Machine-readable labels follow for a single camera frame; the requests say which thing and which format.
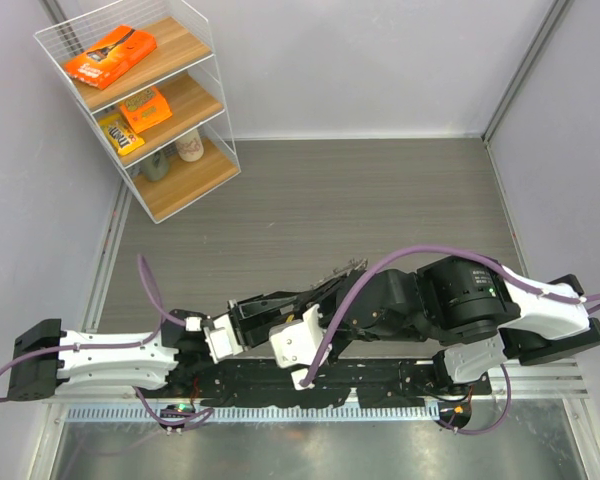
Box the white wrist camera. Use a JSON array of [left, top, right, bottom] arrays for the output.
[[269, 304, 325, 391], [184, 313, 245, 363]]

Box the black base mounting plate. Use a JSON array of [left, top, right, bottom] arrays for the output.
[[142, 358, 492, 409]]

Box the grey green cup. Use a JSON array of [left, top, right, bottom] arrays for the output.
[[140, 150, 170, 182]]

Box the white patterned cup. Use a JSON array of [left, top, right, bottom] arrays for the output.
[[175, 129, 204, 163]]

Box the white wire wooden shelf rack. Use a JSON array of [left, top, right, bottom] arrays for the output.
[[34, 1, 241, 224]]

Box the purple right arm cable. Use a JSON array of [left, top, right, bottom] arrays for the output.
[[299, 244, 600, 389]]

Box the white slotted cable duct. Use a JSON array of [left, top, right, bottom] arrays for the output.
[[65, 402, 439, 423]]

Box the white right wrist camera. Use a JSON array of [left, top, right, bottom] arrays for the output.
[[269, 304, 325, 391]]

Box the large orange candy bag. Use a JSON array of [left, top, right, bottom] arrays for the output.
[[63, 25, 157, 90]]

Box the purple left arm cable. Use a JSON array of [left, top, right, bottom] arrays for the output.
[[0, 254, 191, 404]]

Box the small orange candy bag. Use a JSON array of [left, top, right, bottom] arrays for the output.
[[118, 86, 173, 134]]

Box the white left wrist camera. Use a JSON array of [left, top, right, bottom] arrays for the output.
[[184, 313, 245, 363]]

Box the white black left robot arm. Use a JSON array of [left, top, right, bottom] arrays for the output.
[[6, 291, 306, 402]]

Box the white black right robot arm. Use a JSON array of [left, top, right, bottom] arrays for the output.
[[294, 253, 600, 394]]

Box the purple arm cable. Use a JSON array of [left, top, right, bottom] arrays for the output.
[[299, 244, 600, 389], [0, 254, 191, 404]]

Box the yellow candy bag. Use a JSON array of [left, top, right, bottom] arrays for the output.
[[98, 113, 145, 156]]

